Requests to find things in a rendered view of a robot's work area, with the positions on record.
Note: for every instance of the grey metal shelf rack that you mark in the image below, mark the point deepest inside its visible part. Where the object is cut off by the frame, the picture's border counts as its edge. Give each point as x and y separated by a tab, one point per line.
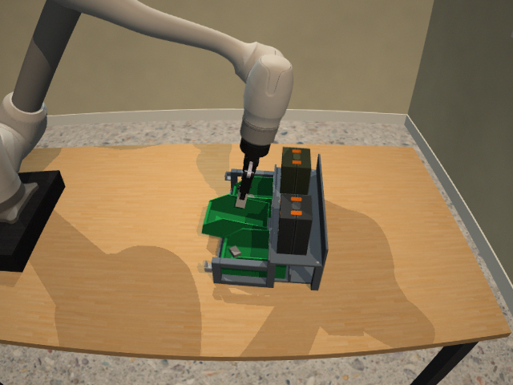
304	269

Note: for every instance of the green bin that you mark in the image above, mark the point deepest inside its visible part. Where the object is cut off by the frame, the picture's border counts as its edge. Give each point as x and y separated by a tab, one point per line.
253	245
262	189
223	217

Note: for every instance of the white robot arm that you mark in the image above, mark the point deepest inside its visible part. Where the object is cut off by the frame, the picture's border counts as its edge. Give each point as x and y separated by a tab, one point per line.
23	114

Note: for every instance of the black case with orange latches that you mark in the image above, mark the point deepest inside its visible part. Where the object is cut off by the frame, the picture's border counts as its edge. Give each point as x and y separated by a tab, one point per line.
294	225

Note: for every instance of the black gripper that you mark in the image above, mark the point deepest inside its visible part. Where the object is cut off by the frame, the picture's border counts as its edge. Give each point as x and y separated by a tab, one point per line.
252	154

